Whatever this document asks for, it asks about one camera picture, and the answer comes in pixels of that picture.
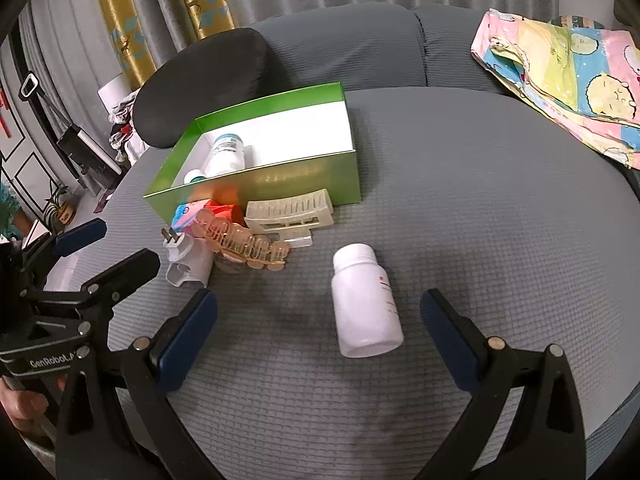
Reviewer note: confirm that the black stick vacuum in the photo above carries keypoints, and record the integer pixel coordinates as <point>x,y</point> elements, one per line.
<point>91,159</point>

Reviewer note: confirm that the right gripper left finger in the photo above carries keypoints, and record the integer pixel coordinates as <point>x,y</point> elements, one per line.
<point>116,421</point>

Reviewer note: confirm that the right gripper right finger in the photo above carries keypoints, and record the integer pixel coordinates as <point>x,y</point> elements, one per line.
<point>546,439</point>

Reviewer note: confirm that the white bottle blue label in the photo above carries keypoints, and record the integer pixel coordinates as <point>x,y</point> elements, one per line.
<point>227,155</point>

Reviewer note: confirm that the pile of clothes bags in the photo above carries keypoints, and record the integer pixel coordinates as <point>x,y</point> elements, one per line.
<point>124,137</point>

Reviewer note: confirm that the plain white bottle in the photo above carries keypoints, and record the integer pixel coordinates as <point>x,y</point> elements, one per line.
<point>366,316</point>

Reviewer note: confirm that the green cardboard box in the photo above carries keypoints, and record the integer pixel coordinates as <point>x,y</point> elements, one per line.
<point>295,142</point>

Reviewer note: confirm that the grey sofa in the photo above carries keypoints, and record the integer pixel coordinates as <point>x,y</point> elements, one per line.
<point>465,189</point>

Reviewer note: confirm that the potted plant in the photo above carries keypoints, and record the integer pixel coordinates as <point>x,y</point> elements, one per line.
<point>60,209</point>

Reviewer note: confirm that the black round cushion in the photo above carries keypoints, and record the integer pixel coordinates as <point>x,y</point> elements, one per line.
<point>211,74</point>

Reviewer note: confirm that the white bottle green label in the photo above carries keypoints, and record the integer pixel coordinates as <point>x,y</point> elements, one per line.
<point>194,175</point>

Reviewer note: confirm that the cream hair claw clip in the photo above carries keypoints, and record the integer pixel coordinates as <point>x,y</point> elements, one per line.
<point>291,219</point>

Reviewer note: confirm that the colourful cartoon cloth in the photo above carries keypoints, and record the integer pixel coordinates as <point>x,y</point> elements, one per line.
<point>586,80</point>

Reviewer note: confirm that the person's hand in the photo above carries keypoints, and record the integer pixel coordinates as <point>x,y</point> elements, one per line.
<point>27,411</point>

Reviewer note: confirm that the pink orange hair claw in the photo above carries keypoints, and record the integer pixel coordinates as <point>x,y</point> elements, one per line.
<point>237,244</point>

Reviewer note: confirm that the white plug adapter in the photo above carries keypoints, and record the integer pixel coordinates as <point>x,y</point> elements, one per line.
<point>189,260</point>

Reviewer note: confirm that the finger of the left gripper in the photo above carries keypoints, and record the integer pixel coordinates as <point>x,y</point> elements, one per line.
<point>45,250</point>
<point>103,290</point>

